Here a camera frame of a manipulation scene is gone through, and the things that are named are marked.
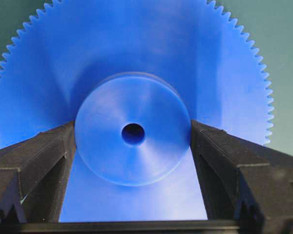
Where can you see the large blue plastic gear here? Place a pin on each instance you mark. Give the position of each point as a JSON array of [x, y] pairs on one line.
[[132, 74]]

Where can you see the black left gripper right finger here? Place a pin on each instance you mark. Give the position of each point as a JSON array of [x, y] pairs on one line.
[[243, 180]]

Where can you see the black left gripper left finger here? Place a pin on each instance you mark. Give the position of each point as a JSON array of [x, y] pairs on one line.
[[34, 175]]

